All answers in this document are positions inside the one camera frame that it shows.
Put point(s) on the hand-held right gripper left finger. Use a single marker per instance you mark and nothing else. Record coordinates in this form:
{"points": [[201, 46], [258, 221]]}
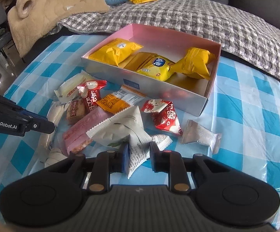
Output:
{"points": [[124, 159]]}

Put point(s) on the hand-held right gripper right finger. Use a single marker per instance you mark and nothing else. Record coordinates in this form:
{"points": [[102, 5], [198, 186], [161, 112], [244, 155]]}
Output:
{"points": [[154, 159]]}

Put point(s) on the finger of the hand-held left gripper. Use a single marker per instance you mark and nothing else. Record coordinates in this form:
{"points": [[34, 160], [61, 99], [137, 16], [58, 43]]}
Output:
{"points": [[21, 111], [43, 126]]}

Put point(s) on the white grey snack packet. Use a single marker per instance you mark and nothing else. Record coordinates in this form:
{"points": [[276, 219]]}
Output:
{"points": [[123, 130]]}

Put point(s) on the brown biscuit packet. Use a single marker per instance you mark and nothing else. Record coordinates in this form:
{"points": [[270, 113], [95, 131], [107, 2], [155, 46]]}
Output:
{"points": [[75, 110]]}

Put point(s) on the pink snack packet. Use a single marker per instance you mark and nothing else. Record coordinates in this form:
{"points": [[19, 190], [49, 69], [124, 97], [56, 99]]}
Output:
{"points": [[81, 133]]}

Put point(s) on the red and white snack packet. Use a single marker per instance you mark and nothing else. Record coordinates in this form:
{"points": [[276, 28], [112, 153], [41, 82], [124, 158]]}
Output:
{"points": [[92, 96], [165, 118]]}

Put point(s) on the cream white snack packet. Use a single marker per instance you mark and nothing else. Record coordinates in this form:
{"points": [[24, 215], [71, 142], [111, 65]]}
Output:
{"points": [[71, 87]]}

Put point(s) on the orange snack packet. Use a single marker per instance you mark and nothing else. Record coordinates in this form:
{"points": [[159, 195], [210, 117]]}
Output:
{"points": [[112, 105]]}

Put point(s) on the pink-lined cardboard box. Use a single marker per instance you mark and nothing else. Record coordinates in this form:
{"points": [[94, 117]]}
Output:
{"points": [[154, 87]]}

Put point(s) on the clear silver snack packet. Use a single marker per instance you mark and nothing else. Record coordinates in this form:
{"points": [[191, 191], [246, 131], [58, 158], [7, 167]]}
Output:
{"points": [[200, 135]]}

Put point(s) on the orange-white packet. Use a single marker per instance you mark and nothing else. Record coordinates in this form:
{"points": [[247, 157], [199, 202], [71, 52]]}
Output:
{"points": [[131, 96]]}

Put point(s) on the yellow packet with blue label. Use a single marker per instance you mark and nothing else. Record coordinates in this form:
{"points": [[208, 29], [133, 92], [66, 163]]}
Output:
{"points": [[158, 70]]}

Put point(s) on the flat yellow snack packet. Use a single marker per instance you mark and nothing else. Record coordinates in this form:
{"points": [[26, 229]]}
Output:
{"points": [[135, 61]]}

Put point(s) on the blue checked tablecloth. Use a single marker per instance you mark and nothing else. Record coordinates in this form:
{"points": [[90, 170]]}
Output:
{"points": [[246, 116]]}

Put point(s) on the beige fleece blanket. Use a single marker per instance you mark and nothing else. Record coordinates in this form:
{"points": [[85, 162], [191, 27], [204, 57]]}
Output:
{"points": [[52, 2]]}

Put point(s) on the grey checked blanket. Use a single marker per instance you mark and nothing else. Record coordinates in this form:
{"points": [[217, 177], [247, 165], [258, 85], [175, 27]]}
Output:
{"points": [[190, 21]]}

